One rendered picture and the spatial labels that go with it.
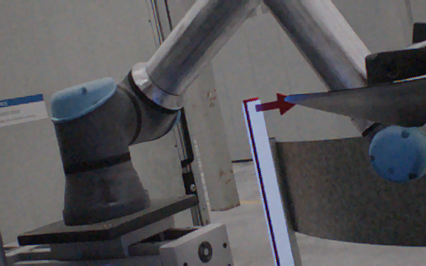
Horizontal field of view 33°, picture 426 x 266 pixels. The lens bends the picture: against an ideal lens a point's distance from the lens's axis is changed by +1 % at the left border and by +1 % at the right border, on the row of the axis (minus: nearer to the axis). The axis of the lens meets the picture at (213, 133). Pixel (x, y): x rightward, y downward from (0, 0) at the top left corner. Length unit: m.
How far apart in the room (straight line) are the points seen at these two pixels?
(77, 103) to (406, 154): 0.54
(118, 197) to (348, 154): 1.59
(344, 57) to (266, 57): 10.09
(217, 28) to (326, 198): 1.70
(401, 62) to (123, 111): 0.51
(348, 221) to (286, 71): 8.14
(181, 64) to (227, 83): 10.52
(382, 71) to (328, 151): 1.86
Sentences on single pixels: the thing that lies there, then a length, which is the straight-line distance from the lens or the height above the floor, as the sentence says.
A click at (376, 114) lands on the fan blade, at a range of 0.75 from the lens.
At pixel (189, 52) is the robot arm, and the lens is 1.23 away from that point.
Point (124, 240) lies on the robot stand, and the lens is 1.16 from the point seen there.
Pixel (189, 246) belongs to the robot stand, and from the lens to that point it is 1.11.
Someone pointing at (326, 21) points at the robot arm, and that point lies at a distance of 0.98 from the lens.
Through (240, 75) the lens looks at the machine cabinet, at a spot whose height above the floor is 1.42.
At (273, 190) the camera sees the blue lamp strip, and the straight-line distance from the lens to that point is 0.77.
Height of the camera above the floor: 1.20
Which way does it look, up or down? 3 degrees down
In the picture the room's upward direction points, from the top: 12 degrees counter-clockwise
